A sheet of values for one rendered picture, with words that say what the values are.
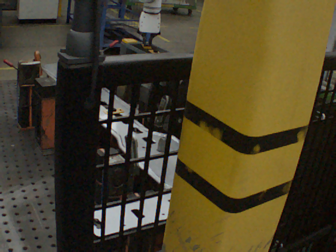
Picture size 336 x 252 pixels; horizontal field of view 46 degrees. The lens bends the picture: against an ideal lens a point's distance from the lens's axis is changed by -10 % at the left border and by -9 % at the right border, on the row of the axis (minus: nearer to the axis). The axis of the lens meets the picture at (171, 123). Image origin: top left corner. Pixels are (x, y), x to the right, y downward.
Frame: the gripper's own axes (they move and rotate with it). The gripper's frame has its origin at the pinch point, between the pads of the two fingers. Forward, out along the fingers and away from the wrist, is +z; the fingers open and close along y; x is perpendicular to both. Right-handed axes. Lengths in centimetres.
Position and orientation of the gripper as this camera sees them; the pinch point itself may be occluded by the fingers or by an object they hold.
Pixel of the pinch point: (147, 41)
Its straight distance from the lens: 210.9
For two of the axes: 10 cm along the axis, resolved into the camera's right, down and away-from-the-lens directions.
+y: -9.7, -0.4, -2.4
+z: -1.4, 9.1, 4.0
